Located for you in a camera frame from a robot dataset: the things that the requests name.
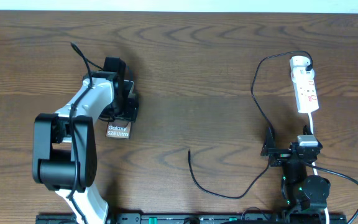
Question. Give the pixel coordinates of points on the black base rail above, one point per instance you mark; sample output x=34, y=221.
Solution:
x=136, y=218

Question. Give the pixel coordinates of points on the white USB wall charger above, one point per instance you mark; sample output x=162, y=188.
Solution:
x=299, y=69

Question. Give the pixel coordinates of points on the white power strip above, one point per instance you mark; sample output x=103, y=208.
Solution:
x=305, y=95

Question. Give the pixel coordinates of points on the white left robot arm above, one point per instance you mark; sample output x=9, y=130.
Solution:
x=64, y=146

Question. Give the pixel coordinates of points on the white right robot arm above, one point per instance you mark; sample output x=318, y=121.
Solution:
x=305, y=194

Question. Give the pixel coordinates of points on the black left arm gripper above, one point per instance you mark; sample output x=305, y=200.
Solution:
x=130, y=106

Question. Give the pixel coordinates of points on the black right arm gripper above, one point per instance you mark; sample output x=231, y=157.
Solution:
x=269, y=149

